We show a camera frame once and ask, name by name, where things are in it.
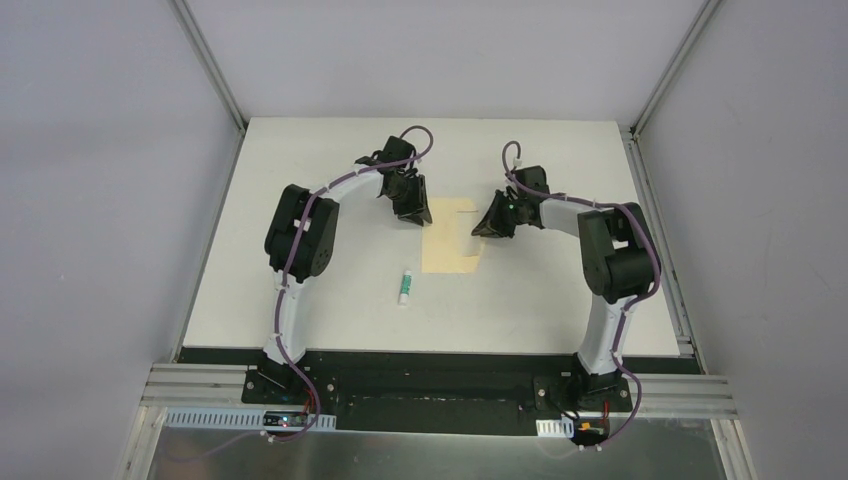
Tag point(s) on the green white glue stick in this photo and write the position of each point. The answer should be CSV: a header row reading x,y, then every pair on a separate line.
x,y
405,288

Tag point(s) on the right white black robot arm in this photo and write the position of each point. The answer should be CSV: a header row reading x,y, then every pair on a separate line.
x,y
618,259

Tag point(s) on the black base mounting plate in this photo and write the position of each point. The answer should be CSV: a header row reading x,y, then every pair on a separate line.
x,y
467,394

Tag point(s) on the white cable duct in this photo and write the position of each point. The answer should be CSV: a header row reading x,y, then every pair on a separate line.
x,y
286,421
562,427

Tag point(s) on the left white cable duct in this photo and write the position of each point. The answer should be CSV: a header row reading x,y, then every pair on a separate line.
x,y
286,421

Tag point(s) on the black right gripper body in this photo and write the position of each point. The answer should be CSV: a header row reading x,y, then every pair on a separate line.
x,y
517,208

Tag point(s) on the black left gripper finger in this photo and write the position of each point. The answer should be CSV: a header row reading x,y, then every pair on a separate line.
x,y
410,213
420,197

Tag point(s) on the cream paper envelope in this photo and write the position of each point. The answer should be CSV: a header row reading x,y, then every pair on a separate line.
x,y
439,245

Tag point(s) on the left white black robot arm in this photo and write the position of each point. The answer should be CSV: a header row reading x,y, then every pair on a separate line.
x,y
301,237

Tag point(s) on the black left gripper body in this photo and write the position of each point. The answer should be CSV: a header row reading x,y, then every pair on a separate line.
x,y
404,185

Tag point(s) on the right white cable duct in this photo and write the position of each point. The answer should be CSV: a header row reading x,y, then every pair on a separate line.
x,y
562,427

